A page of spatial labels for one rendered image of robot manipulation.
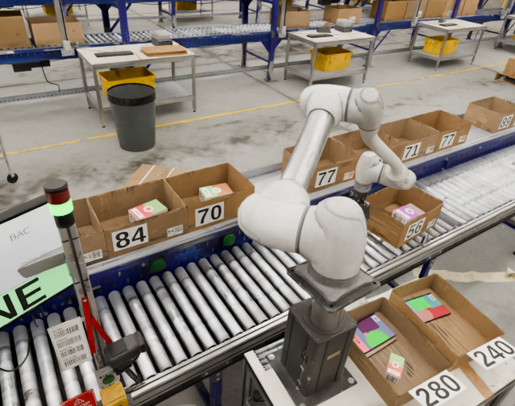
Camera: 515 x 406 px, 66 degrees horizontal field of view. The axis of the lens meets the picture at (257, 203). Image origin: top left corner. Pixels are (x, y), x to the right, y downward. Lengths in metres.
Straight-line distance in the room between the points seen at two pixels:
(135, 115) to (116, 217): 2.45
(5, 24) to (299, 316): 5.09
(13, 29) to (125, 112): 1.90
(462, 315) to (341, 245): 1.09
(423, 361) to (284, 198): 0.98
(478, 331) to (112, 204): 1.82
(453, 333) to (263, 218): 1.14
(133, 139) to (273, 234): 3.60
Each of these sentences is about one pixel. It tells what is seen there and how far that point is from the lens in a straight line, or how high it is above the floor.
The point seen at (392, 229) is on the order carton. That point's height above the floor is 0.85.
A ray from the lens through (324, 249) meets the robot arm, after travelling 1.15.
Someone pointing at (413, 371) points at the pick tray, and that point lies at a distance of 1.82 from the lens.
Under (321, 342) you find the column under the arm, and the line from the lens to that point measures 1.38.
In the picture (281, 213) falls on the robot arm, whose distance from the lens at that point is 1.17.
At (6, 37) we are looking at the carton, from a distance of 5.86.
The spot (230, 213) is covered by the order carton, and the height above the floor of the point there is 0.93.
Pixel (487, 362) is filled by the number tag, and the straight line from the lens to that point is 1.85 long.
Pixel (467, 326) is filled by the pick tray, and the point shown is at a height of 0.76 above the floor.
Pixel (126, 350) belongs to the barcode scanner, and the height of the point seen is 1.09.
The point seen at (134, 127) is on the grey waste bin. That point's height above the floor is 0.31.
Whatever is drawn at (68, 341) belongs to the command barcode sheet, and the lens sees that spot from 1.31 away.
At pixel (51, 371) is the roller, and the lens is 1.80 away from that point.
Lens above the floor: 2.17
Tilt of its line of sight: 35 degrees down
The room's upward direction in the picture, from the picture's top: 4 degrees clockwise
